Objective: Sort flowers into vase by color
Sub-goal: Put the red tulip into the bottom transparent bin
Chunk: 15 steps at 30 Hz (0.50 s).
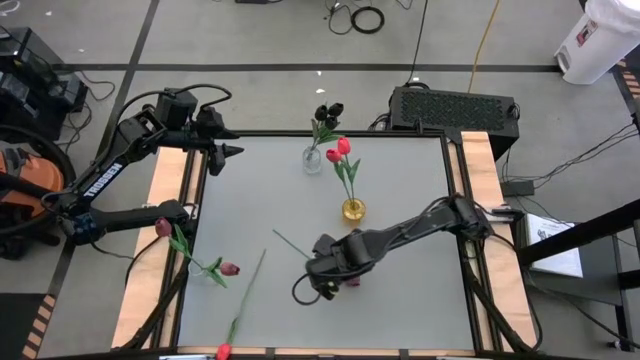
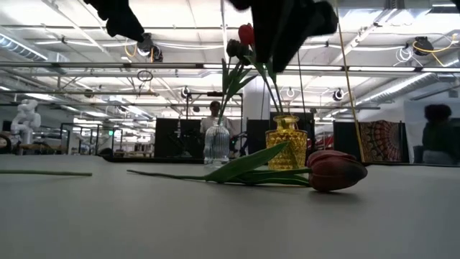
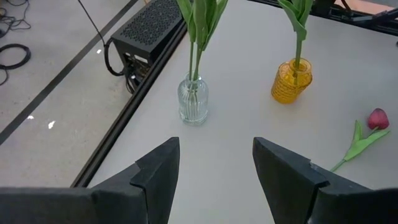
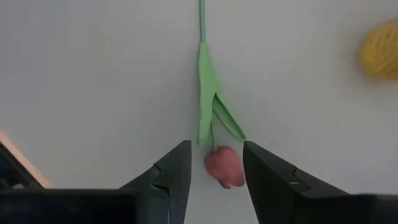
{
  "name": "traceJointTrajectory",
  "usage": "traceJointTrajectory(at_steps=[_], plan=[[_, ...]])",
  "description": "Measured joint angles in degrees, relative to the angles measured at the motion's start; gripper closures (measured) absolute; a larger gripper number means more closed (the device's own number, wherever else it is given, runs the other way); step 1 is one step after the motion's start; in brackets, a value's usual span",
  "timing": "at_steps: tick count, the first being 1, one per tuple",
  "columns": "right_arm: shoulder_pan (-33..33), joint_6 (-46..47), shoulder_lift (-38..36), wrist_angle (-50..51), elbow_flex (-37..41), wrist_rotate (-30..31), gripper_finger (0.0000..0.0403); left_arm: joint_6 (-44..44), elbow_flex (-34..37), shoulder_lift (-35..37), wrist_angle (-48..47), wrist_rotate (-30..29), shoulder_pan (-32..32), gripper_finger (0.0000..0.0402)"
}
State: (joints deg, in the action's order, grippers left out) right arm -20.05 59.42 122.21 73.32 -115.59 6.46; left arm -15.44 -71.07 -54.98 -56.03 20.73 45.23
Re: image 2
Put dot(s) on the white hanging sheet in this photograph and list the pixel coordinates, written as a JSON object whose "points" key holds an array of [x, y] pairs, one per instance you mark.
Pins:
{"points": [[413, 136]]}

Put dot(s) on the long ceiling light strip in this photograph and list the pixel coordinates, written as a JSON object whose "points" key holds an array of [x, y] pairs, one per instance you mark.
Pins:
{"points": [[359, 67]]}

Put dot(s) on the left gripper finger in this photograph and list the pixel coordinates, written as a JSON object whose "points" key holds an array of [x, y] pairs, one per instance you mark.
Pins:
{"points": [[118, 19]]}

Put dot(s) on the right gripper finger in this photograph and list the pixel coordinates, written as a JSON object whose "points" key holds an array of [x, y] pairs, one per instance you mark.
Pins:
{"points": [[267, 28], [309, 18]]}

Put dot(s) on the black partition panel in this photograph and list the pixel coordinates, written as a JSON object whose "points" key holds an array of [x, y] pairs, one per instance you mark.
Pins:
{"points": [[257, 138], [345, 142], [178, 138]]}

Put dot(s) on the person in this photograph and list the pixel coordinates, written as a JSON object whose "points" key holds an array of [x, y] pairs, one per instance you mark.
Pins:
{"points": [[215, 108], [440, 136]]}

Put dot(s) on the colourful patterned cloth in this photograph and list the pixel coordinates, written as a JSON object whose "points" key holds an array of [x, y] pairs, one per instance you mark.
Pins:
{"points": [[381, 140]]}

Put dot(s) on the yellow glass vase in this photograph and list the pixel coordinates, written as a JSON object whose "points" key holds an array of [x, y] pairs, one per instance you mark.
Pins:
{"points": [[285, 144]]}

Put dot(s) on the black metal gantry frame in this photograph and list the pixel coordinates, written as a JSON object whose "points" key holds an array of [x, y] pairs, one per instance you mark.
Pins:
{"points": [[215, 94]]}

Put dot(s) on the silver ventilation duct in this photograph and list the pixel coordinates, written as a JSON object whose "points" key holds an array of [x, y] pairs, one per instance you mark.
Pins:
{"points": [[406, 90]]}

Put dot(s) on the clear ribbed glass vase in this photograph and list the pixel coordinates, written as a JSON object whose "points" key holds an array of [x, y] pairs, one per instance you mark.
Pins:
{"points": [[216, 147]]}

